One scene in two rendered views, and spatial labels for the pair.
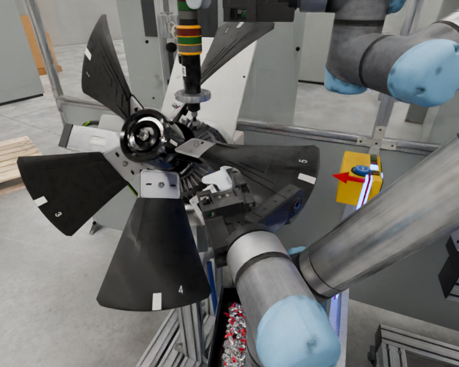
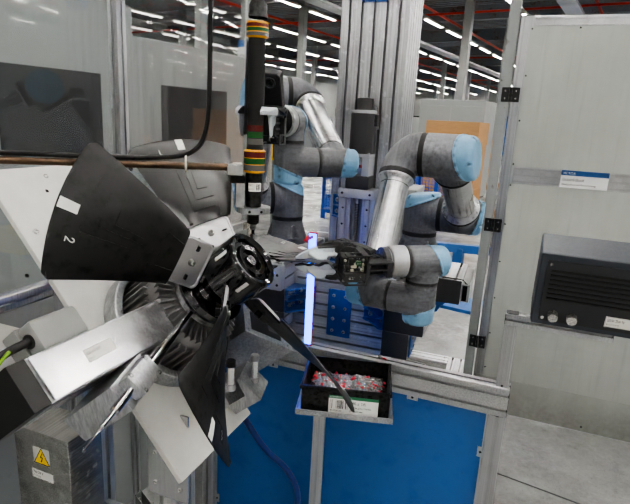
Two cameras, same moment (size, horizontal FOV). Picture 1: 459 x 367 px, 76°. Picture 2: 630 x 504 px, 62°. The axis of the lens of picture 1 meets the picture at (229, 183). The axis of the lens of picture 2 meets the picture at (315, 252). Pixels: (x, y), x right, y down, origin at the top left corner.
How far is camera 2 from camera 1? 1.24 m
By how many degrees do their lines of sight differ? 83
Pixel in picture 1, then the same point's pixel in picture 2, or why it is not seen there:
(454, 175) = (401, 190)
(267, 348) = (445, 258)
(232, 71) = not seen: hidden behind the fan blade
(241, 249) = (400, 251)
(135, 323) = not seen: outside the picture
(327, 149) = not seen: hidden behind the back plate
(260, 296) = (426, 251)
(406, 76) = (352, 164)
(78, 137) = (62, 370)
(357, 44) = (309, 153)
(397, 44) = (335, 151)
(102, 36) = (109, 173)
